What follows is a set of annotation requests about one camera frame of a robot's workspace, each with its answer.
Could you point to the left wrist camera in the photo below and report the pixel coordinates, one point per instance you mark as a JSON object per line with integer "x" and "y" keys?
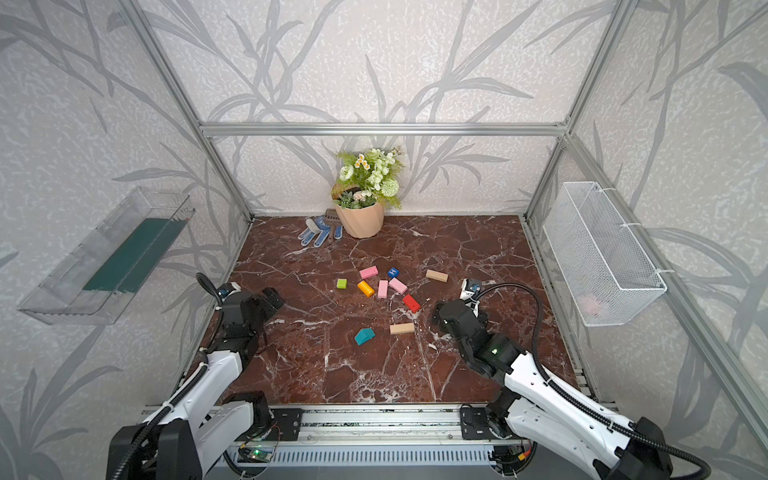
{"x": 226, "y": 289}

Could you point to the orange rectangular block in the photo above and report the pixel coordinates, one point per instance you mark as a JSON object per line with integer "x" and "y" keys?
{"x": 365, "y": 288}

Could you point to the green artificial plant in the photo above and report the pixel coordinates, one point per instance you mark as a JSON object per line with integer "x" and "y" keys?
{"x": 369, "y": 178}

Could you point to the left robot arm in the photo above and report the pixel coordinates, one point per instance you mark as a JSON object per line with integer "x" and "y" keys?
{"x": 183, "y": 438}

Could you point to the pink block far left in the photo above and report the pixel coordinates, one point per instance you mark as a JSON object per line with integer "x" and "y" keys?
{"x": 369, "y": 272}

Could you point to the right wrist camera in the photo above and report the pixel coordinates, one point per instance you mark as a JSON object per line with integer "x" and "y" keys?
{"x": 470, "y": 289}

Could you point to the blue dotted work glove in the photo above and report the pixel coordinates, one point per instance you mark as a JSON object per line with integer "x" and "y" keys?
{"x": 319, "y": 230}

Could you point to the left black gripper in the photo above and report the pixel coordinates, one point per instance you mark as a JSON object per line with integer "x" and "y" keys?
{"x": 268, "y": 300}

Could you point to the teal wedge block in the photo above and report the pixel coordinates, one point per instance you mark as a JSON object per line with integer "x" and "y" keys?
{"x": 364, "y": 335}

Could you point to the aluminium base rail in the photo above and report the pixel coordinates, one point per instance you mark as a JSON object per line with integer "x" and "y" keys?
{"x": 373, "y": 436}

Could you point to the pink block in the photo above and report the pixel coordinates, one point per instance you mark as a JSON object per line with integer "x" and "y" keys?
{"x": 397, "y": 285}
{"x": 382, "y": 291}
{"x": 369, "y": 272}

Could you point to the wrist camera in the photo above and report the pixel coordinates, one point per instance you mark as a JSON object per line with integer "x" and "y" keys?
{"x": 226, "y": 289}
{"x": 470, "y": 289}

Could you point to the pink object in basket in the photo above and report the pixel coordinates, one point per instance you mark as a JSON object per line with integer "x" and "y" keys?
{"x": 591, "y": 306}

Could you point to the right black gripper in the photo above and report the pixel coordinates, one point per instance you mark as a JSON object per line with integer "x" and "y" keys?
{"x": 441, "y": 312}

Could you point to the white wire basket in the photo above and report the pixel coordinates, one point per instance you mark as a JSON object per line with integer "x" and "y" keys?
{"x": 598, "y": 253}

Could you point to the pink block right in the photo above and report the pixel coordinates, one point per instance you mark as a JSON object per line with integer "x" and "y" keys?
{"x": 397, "y": 285}

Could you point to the aluminium cage frame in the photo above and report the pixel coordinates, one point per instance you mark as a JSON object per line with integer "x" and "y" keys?
{"x": 742, "y": 391}

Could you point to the clear plastic wall shelf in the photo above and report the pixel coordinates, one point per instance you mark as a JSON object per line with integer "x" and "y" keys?
{"x": 96, "y": 282}

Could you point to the natural wood block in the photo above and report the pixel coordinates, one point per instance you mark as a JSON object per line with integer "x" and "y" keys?
{"x": 436, "y": 275}
{"x": 404, "y": 328}

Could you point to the pink block middle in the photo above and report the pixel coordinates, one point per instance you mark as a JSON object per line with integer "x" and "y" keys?
{"x": 382, "y": 291}

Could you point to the beige flower pot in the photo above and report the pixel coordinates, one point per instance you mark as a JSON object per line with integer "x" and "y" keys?
{"x": 362, "y": 223}

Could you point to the red rectangular block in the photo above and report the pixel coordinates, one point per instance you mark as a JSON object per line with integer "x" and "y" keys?
{"x": 412, "y": 304}

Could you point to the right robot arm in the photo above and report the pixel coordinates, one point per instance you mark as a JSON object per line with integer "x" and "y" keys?
{"x": 537, "y": 405}

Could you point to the left green circuit board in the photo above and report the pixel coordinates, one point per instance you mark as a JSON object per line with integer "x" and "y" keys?
{"x": 248, "y": 454}

